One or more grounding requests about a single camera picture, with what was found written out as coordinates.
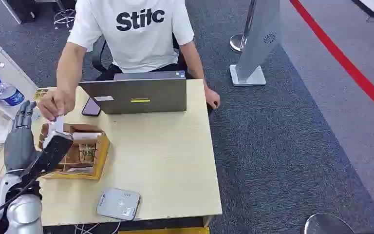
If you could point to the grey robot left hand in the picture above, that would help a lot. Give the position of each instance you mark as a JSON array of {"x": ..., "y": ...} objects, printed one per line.
[{"x": 18, "y": 145}]

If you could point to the person's left hand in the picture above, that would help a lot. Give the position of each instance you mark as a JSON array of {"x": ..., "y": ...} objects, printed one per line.
[{"x": 212, "y": 98}]

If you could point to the person's right hand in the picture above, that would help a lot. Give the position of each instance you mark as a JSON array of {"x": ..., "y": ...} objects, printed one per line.
[{"x": 55, "y": 103}]

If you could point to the white card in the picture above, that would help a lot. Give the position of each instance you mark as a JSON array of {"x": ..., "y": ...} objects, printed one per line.
[
  {"x": 85, "y": 136},
  {"x": 59, "y": 124}
]

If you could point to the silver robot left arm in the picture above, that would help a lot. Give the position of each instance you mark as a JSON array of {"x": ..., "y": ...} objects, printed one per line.
[{"x": 19, "y": 210}]

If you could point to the yellow printed card packet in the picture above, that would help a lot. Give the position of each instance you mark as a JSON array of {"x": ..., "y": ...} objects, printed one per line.
[{"x": 40, "y": 93}]

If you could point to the white plastic bag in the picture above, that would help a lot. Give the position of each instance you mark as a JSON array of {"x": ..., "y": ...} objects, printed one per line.
[{"x": 0, "y": 126}]

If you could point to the black smartphone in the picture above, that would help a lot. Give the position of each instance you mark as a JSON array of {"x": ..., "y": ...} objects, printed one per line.
[{"x": 91, "y": 107}]

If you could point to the white card in box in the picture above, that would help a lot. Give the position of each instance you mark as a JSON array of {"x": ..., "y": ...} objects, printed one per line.
[{"x": 85, "y": 136}]

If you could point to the clear water bottle blue label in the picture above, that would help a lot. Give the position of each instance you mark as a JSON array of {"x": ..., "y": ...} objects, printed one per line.
[{"x": 8, "y": 93}]

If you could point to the white side table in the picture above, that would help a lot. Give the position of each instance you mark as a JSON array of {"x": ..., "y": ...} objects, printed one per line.
[{"x": 6, "y": 74}]

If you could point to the printed card stack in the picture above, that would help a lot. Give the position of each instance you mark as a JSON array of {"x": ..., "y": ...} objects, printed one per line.
[{"x": 87, "y": 152}]

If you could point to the wooden card box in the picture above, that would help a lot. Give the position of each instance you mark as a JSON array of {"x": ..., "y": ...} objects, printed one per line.
[{"x": 87, "y": 158}]

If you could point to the black office chair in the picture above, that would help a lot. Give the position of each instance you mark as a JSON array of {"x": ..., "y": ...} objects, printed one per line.
[{"x": 101, "y": 58}]

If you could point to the grey laptop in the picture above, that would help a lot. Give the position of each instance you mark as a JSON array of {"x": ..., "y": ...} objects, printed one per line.
[{"x": 138, "y": 95}]

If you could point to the grey standing panel white base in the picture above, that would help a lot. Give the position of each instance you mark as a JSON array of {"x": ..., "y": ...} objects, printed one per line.
[{"x": 259, "y": 38}]

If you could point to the chrome stool base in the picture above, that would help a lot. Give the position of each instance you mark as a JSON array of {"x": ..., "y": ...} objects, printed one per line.
[{"x": 64, "y": 16}]

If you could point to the person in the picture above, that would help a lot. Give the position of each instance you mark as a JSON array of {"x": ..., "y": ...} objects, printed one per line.
[{"x": 135, "y": 38}]

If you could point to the grey card reader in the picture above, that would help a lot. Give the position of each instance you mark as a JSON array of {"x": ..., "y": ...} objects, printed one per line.
[{"x": 118, "y": 204}]

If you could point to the yellow bar under desk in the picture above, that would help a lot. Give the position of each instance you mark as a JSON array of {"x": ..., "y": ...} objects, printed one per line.
[{"x": 164, "y": 231}]

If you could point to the round chrome stanchion base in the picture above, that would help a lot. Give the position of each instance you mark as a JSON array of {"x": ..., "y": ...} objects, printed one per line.
[{"x": 327, "y": 224}]

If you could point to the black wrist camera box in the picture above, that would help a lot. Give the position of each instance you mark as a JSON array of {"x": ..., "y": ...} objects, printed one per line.
[{"x": 50, "y": 154}]

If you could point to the chrome stanchion post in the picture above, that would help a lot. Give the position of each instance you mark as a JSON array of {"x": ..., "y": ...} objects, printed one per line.
[{"x": 242, "y": 35}]

